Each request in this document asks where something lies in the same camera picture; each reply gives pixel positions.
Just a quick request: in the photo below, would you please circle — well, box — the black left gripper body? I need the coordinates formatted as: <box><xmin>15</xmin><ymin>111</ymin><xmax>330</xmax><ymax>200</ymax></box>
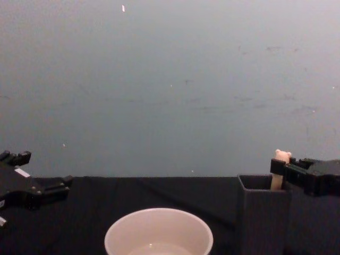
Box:
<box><xmin>0</xmin><ymin>161</ymin><xmax>46</xmax><ymax>211</ymax></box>

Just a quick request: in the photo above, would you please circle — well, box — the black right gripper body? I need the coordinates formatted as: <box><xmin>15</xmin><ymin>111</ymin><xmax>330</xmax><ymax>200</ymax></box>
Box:
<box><xmin>303</xmin><ymin>159</ymin><xmax>340</xmax><ymax>198</ymax></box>

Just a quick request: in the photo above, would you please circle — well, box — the cream bear-topped stick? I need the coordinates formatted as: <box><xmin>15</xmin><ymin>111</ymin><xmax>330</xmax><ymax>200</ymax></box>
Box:
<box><xmin>270</xmin><ymin>149</ymin><xmax>292</xmax><ymax>191</ymax></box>

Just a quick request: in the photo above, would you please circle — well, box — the dark grey square holder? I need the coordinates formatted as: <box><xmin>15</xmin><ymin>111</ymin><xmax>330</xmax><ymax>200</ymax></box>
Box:
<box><xmin>236</xmin><ymin>173</ymin><xmax>293</xmax><ymax>255</ymax></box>

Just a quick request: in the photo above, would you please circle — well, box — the black table cloth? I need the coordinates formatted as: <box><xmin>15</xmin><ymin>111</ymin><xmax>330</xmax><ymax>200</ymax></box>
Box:
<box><xmin>0</xmin><ymin>174</ymin><xmax>340</xmax><ymax>255</ymax></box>

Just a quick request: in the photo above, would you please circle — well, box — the white round bowl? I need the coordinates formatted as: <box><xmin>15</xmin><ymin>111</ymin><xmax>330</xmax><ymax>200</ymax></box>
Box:
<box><xmin>104</xmin><ymin>207</ymin><xmax>214</xmax><ymax>255</ymax></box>

